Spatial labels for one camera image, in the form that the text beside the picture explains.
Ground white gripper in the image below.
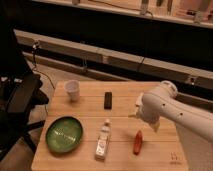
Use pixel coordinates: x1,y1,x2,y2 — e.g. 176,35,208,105
128,102,160,132

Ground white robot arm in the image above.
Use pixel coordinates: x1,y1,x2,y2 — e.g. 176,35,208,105
130,81,213,143

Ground white sponge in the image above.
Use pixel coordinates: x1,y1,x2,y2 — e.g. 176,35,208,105
135,93,143,106

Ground black rectangular block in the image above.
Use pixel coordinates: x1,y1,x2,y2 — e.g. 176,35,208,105
104,92,112,109

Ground clear plastic bottle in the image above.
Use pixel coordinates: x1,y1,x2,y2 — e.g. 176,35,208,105
95,119,111,160

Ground white paper cup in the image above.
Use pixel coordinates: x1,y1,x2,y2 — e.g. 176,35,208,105
64,80,80,102

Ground green round plate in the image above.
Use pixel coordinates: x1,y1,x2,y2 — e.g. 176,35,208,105
45,116,83,153

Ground black office chair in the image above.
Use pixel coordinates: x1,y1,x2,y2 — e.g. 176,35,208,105
0,19,49,162

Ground black cable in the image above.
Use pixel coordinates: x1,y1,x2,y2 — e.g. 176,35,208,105
30,40,56,90

